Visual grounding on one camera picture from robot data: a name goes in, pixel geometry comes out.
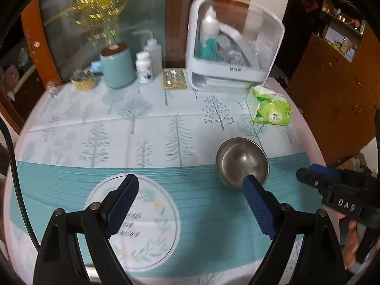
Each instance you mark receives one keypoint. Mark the tree print tablecloth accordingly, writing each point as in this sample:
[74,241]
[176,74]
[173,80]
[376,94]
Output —
[89,118]

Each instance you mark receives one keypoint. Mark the white dropper bottle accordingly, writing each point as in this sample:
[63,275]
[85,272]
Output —
[209,26]

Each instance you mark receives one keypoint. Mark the wooden shelf with small items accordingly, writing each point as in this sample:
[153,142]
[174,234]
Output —
[341,17]

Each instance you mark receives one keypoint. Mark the cardboard box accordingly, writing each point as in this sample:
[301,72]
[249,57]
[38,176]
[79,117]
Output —
[353,161]

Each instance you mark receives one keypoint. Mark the white pill bottle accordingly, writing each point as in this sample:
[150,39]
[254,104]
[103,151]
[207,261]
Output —
[144,69]

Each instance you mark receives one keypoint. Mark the teal canister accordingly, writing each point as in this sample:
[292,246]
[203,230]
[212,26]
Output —
[117,68]

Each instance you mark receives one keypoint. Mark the small yellow glass bowl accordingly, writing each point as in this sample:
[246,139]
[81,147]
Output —
[83,83]

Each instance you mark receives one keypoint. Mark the small clear plastic piece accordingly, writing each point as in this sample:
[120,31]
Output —
[52,90]

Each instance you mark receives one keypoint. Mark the white storage box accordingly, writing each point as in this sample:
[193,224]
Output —
[225,74]

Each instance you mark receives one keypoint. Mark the white squeeze bottle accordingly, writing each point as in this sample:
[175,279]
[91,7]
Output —
[156,56]

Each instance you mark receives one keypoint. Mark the red paper sign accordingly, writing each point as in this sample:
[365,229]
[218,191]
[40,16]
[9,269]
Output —
[310,4]

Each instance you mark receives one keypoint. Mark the yellow blister pack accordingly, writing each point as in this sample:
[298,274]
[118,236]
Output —
[174,78]

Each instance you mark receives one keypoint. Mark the person's right hand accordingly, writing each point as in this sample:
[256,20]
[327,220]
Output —
[351,243]

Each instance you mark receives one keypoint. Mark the small steel bowl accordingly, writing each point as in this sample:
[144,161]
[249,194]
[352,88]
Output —
[237,157]

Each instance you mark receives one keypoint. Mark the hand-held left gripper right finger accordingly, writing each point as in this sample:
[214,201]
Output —
[258,207]

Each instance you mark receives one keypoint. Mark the green tissue pack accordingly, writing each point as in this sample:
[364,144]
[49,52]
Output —
[270,107]

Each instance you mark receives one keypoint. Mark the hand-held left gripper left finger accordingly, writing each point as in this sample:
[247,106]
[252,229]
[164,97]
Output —
[121,204]

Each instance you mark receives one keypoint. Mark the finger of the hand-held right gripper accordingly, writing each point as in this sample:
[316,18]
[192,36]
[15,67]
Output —
[310,178]
[323,170]

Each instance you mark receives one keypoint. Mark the wooden cabinet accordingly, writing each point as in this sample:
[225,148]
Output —
[332,95]

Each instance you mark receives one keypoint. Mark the glass door with gold ornament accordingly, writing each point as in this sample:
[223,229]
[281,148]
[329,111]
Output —
[74,50]

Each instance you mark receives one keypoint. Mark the teal plastic bottle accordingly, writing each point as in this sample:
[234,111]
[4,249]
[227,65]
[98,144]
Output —
[207,50]

